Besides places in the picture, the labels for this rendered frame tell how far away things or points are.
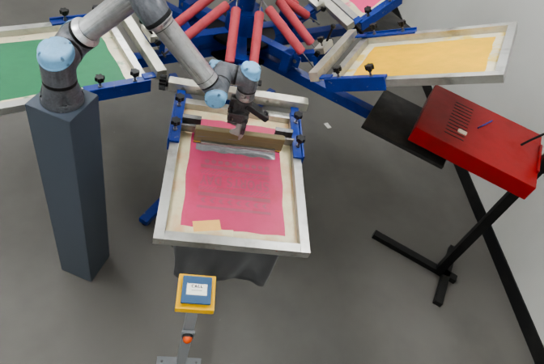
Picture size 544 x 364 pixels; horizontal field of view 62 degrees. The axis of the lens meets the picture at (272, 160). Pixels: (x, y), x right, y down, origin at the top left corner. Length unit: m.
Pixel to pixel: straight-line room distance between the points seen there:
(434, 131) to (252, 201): 0.99
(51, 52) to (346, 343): 2.08
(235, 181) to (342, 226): 1.41
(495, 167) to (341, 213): 1.25
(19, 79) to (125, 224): 1.06
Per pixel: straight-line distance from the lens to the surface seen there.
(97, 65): 2.42
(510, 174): 2.39
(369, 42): 2.72
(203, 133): 1.90
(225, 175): 1.94
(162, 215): 1.74
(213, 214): 1.80
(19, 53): 2.51
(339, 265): 3.00
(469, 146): 2.39
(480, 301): 3.37
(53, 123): 1.83
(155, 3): 1.47
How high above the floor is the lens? 2.41
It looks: 45 degrees down
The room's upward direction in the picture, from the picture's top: 18 degrees clockwise
